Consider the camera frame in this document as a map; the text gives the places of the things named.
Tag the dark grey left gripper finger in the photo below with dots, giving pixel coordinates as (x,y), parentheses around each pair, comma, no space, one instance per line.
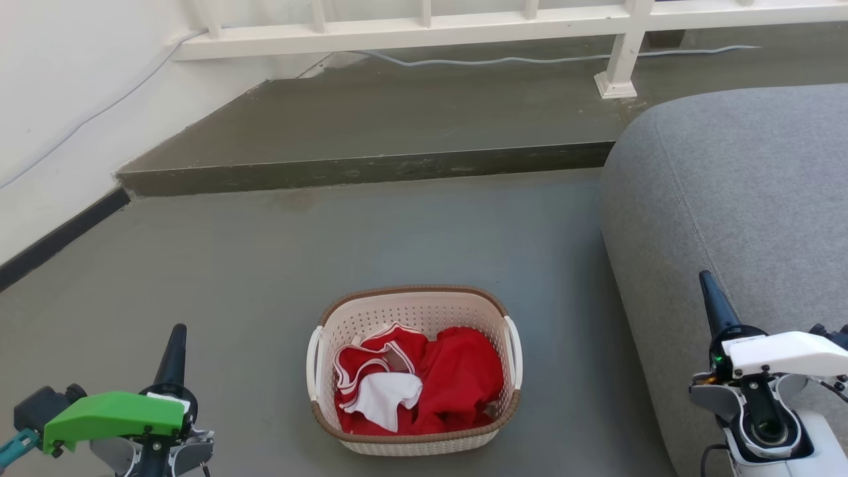
(173,358)

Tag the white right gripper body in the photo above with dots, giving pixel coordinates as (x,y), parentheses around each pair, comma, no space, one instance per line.
(788,354)

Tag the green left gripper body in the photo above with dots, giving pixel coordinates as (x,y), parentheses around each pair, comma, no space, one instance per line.
(112,414)

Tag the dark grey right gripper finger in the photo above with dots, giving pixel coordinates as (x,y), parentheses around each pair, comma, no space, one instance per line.
(717,305)

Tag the cream perforated plastic laundry basket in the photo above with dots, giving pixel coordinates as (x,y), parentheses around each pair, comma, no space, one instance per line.
(411,308)

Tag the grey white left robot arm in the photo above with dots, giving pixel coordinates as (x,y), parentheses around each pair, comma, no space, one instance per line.
(109,456)

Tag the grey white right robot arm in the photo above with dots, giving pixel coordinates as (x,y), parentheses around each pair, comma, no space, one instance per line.
(825,440)

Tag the grey fabric sofa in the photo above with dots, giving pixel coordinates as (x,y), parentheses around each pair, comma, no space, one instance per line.
(729,199)

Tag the red garment with white stripes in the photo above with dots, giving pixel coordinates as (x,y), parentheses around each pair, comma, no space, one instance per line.
(381,348)

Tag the white cloth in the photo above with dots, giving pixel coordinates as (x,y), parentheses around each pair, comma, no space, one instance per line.
(387,397)

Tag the plain red garment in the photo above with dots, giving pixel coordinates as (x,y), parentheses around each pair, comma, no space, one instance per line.
(460,374)

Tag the raised grey concrete step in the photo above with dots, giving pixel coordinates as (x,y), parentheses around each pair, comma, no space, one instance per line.
(411,119)

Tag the white wooden railing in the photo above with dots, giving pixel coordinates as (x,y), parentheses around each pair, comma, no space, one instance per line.
(411,30)

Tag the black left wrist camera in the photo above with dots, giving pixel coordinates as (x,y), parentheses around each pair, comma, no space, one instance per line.
(43,405)

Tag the black wall baseboard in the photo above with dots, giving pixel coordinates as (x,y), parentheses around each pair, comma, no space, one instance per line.
(59,235)

